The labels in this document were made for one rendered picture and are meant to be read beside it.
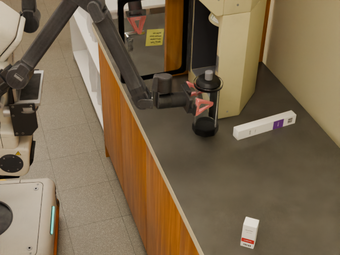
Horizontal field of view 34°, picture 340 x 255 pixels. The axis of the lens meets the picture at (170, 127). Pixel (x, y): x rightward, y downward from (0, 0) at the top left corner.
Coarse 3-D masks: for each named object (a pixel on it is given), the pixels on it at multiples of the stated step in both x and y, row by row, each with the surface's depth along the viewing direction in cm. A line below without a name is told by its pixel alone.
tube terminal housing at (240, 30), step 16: (224, 0) 201; (240, 0) 203; (256, 0) 210; (224, 16) 205; (240, 16) 207; (256, 16) 216; (192, 32) 240; (224, 32) 209; (240, 32) 212; (256, 32) 223; (224, 48) 213; (240, 48) 216; (256, 48) 230; (224, 64) 218; (240, 64) 220; (256, 64) 238; (192, 80) 251; (224, 80) 223; (240, 80) 225; (224, 96) 227; (240, 96) 230; (224, 112) 233
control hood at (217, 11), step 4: (200, 0) 198; (204, 0) 198; (208, 0) 199; (212, 0) 199; (216, 0) 200; (220, 0) 200; (204, 4) 199; (208, 4) 200; (212, 4) 200; (216, 4) 201; (220, 4) 201; (208, 8) 201; (212, 8) 201; (216, 8) 202; (220, 8) 202; (212, 12) 203; (216, 12) 203; (220, 12) 203
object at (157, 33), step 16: (144, 0) 224; (160, 0) 227; (176, 0) 230; (128, 16) 226; (144, 16) 229; (160, 16) 231; (176, 16) 234; (128, 32) 230; (144, 32) 233; (160, 32) 236; (176, 32) 239; (144, 48) 237; (160, 48) 240; (176, 48) 243; (144, 64) 242; (160, 64) 245; (176, 64) 248
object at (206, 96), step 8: (200, 88) 204; (216, 88) 204; (200, 96) 207; (208, 96) 206; (216, 96) 207; (200, 104) 209; (208, 104) 208; (216, 104) 209; (208, 112) 210; (216, 112) 212; (200, 120) 213; (208, 120) 213; (216, 120) 215; (200, 128) 216; (208, 128) 215
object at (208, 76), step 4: (208, 72) 204; (212, 72) 204; (200, 76) 207; (204, 76) 207; (208, 76) 204; (212, 76) 207; (216, 76) 207; (196, 80) 207; (200, 80) 205; (204, 80) 205; (208, 80) 205; (212, 80) 205; (216, 80) 205; (220, 80) 207; (200, 84) 204; (204, 84) 204; (208, 84) 203; (212, 84) 204; (216, 84) 204; (208, 88) 203; (212, 88) 204
